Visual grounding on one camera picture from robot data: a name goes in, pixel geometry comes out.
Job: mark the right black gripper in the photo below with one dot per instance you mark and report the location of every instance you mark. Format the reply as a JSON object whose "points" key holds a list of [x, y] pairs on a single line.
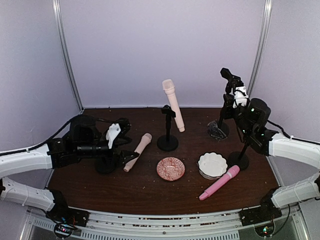
{"points": [[232, 83]]}

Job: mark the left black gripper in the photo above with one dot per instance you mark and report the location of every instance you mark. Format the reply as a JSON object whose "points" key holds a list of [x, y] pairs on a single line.
{"points": [[116, 149]]}

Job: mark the black mic stand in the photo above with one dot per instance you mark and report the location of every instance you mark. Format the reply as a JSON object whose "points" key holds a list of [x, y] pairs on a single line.
{"points": [[104, 168], [168, 142], [226, 74], [239, 158]]}

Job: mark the cream microphone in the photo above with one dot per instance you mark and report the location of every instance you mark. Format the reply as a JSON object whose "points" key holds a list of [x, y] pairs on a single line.
{"points": [[169, 89], [145, 140]]}

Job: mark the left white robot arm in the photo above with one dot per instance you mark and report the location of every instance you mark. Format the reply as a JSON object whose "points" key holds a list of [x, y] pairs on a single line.
{"points": [[88, 137]]}

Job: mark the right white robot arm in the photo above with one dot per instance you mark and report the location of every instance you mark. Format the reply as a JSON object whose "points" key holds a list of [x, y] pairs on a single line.
{"points": [[251, 116]]}

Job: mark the black crumpled object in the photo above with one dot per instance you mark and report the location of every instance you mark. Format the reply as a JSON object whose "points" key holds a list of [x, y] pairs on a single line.
{"points": [[218, 133]]}

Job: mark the red patterned dish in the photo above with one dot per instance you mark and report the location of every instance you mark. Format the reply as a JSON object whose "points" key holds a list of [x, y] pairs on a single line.
{"points": [[170, 169]]}

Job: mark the white scalloped bowl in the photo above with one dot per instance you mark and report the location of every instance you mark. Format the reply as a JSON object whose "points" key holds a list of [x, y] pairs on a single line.
{"points": [[211, 165]]}

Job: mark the pink microphone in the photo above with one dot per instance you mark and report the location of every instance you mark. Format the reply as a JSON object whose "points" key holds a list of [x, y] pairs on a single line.
{"points": [[231, 173]]}

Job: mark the right aluminium frame post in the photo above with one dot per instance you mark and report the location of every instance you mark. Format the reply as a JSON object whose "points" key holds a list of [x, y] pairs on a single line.
{"points": [[264, 30]]}

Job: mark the aluminium frame post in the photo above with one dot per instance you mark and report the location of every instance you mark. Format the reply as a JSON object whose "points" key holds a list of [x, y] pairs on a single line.
{"points": [[66, 57], [264, 30]]}

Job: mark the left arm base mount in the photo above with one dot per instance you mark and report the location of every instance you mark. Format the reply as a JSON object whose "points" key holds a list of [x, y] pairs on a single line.
{"points": [[67, 221]]}

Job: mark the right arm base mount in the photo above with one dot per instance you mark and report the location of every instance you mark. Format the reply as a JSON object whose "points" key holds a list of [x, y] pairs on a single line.
{"points": [[261, 218]]}

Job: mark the front aluminium rail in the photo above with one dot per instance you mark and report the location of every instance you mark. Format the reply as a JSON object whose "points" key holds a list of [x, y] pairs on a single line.
{"points": [[223, 225]]}

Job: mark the left aluminium frame post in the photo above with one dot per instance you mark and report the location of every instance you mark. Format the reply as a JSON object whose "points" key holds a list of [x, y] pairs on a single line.
{"points": [[66, 57]]}

